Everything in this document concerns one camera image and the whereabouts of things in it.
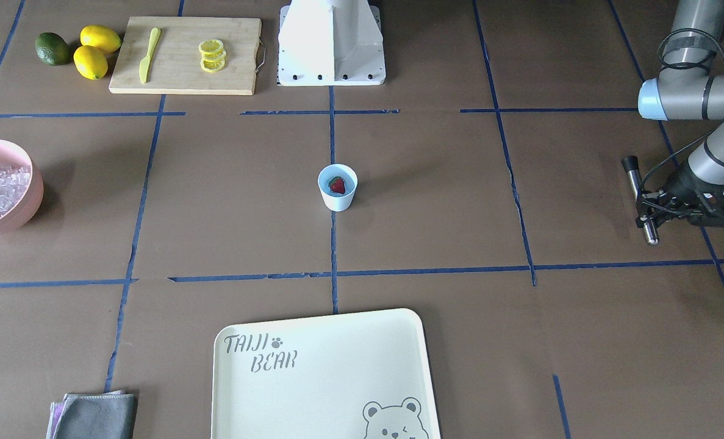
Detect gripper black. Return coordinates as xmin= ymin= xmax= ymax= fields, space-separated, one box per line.
xmin=635 ymin=165 xmax=724 ymax=229

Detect steel muddler black tip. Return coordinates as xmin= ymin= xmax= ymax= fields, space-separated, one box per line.
xmin=621 ymin=155 xmax=659 ymax=246

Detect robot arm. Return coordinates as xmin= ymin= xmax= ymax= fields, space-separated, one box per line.
xmin=634 ymin=1 xmax=724 ymax=228

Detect light blue cup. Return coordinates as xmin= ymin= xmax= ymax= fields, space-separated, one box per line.
xmin=317 ymin=163 xmax=358 ymax=212

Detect cream bear tray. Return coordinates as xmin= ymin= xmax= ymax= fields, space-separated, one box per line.
xmin=209 ymin=308 xmax=442 ymax=438

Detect lemon slices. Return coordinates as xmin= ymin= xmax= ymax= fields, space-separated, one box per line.
xmin=198 ymin=39 xmax=227 ymax=73

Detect wooden cutting board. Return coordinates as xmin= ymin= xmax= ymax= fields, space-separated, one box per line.
xmin=109 ymin=16 xmax=262 ymax=96

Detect yellow plastic knife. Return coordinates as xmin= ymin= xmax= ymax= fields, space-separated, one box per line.
xmin=138 ymin=27 xmax=161 ymax=84

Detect yellow lemon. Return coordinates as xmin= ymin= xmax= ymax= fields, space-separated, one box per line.
xmin=80 ymin=25 xmax=122 ymax=54
xmin=73 ymin=45 xmax=109 ymax=80

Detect folded grey cloth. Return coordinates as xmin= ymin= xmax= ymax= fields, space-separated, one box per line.
xmin=46 ymin=391 xmax=138 ymax=438

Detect green avocado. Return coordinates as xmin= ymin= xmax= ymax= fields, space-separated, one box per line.
xmin=34 ymin=32 xmax=72 ymax=66

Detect pink bowl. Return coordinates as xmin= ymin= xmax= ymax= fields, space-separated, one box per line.
xmin=0 ymin=140 xmax=44 ymax=235

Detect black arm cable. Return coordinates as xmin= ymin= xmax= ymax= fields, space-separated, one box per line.
xmin=641 ymin=28 xmax=724 ymax=202

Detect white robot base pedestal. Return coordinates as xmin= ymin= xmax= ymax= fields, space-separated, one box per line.
xmin=276 ymin=1 xmax=387 ymax=87

